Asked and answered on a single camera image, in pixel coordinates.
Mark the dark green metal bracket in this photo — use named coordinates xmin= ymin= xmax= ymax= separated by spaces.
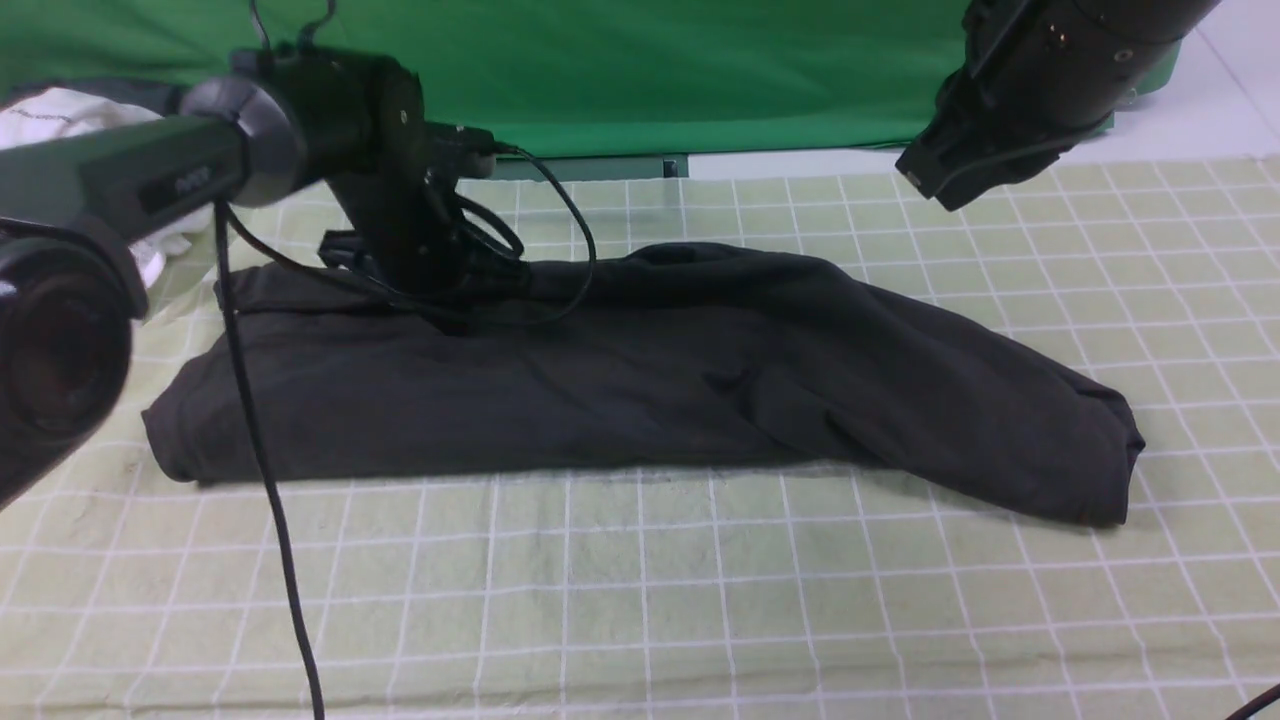
xmin=490 ymin=154 xmax=689 ymax=183

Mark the black left camera cable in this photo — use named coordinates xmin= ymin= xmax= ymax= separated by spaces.
xmin=215 ymin=145 xmax=599 ymax=720

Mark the dark gray long-sleeve shirt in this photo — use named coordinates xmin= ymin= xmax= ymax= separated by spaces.
xmin=140 ymin=240 xmax=1147 ymax=529

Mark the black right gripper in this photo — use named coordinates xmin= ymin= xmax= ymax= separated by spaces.
xmin=895 ymin=1 xmax=1111 ymax=211

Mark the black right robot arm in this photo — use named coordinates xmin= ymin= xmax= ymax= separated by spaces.
xmin=896 ymin=1 xmax=1215 ymax=211

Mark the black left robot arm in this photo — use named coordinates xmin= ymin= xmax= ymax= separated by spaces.
xmin=1 ymin=45 xmax=529 ymax=503

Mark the green backdrop cloth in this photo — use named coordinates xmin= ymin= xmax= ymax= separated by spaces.
xmin=0 ymin=0 xmax=1194 ymax=163

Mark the light green checkered table mat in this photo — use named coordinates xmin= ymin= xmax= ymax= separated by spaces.
xmin=1 ymin=156 xmax=1279 ymax=719

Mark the crumpled white cloth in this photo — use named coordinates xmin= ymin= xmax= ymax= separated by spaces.
xmin=1 ymin=88 xmax=212 ymax=288

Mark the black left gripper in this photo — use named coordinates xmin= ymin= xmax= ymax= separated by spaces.
xmin=230 ymin=46 xmax=531 ymax=307

